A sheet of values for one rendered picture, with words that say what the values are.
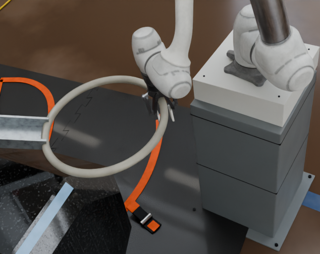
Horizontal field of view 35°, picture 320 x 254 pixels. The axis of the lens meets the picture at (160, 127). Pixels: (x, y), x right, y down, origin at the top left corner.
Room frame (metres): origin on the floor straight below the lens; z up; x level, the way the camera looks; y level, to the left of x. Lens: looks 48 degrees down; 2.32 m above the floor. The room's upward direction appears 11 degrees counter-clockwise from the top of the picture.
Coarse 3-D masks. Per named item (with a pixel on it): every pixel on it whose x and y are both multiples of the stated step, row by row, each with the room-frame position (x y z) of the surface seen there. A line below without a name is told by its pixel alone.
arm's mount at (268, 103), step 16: (224, 48) 1.66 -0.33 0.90; (208, 64) 1.58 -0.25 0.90; (224, 64) 1.56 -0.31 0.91; (208, 80) 1.48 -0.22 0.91; (224, 80) 1.46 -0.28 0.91; (240, 80) 1.44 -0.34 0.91; (208, 96) 1.46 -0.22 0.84; (224, 96) 1.41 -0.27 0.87; (240, 96) 1.37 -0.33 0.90; (256, 96) 1.33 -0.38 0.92; (272, 96) 1.31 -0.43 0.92; (288, 96) 1.30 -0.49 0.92; (240, 112) 1.37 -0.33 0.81; (256, 112) 1.33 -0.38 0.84; (272, 112) 1.29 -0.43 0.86; (288, 112) 1.30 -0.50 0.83
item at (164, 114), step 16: (96, 80) 1.55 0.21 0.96; (112, 80) 1.53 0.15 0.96; (128, 80) 1.51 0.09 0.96; (64, 96) 1.50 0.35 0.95; (160, 112) 1.29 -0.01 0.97; (48, 128) 1.36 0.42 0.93; (160, 128) 1.21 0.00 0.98; (48, 144) 1.28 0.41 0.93; (48, 160) 1.20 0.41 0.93; (128, 160) 1.10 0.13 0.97; (80, 176) 1.10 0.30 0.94; (96, 176) 1.08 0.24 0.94
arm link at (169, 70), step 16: (176, 0) 1.34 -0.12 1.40; (192, 0) 1.33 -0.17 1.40; (176, 16) 1.31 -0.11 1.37; (192, 16) 1.30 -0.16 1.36; (176, 32) 1.27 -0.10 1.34; (176, 48) 1.24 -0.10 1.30; (160, 64) 1.22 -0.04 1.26; (176, 64) 1.20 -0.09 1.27; (160, 80) 1.19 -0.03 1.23; (176, 80) 1.16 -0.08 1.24; (176, 96) 1.14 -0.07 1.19
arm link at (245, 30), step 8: (248, 8) 1.53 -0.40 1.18; (240, 16) 1.51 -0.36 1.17; (248, 16) 1.48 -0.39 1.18; (240, 24) 1.48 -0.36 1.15; (248, 24) 1.46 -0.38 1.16; (256, 24) 1.45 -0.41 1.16; (240, 32) 1.47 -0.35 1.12; (248, 32) 1.45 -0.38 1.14; (256, 32) 1.43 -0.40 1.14; (240, 40) 1.46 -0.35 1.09; (248, 40) 1.43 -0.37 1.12; (240, 48) 1.46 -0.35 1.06; (248, 48) 1.41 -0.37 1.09; (240, 56) 1.47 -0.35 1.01; (248, 56) 1.41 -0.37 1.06; (240, 64) 1.47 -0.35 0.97; (248, 64) 1.44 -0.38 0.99
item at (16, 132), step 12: (0, 120) 1.40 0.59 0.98; (12, 120) 1.39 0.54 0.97; (24, 120) 1.39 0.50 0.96; (36, 120) 1.39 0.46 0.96; (48, 120) 1.39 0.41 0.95; (0, 132) 1.36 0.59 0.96; (12, 132) 1.36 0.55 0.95; (24, 132) 1.36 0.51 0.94; (36, 132) 1.36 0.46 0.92; (0, 144) 1.29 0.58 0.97; (12, 144) 1.28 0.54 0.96; (24, 144) 1.28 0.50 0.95; (36, 144) 1.28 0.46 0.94
